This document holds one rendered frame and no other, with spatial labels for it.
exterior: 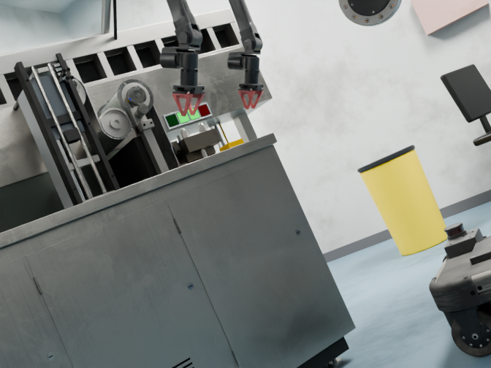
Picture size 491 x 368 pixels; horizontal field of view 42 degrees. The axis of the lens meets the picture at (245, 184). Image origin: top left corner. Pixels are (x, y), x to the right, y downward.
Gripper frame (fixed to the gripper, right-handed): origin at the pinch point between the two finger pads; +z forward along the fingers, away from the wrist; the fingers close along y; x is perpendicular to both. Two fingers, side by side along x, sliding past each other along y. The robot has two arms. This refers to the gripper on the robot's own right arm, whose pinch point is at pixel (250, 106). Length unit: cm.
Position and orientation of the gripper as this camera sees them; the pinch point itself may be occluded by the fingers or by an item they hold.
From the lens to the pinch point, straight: 259.4
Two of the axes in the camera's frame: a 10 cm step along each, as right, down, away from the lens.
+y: -4.2, 1.5, -8.9
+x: 9.1, 1.2, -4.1
